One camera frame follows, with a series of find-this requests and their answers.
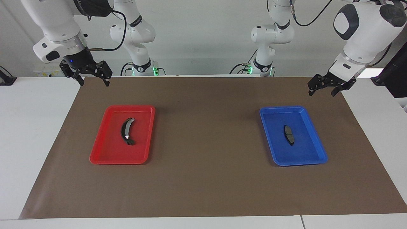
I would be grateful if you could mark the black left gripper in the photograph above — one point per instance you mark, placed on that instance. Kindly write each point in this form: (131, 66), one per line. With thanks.
(330, 81)

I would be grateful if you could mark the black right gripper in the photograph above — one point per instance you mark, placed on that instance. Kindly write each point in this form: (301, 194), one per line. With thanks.
(81, 62)

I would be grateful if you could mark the small dark brake pad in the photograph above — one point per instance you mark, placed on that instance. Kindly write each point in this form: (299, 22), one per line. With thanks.
(288, 134)

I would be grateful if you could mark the long curved brake pad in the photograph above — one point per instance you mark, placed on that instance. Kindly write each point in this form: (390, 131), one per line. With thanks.
(124, 130)

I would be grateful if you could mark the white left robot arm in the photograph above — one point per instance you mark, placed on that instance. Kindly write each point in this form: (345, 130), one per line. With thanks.
(362, 35)

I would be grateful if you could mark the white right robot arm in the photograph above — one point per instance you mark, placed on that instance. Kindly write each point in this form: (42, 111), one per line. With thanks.
(57, 25)

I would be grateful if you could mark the blue plastic tray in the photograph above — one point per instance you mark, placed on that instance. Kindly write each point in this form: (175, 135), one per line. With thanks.
(305, 152)

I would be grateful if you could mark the red plastic tray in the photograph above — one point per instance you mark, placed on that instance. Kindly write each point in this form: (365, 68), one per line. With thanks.
(108, 152)

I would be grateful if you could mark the brown table mat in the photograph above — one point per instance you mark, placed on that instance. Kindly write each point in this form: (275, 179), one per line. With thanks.
(203, 184)

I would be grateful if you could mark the black clamp mount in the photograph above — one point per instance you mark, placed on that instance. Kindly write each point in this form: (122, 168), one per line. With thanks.
(5, 79)

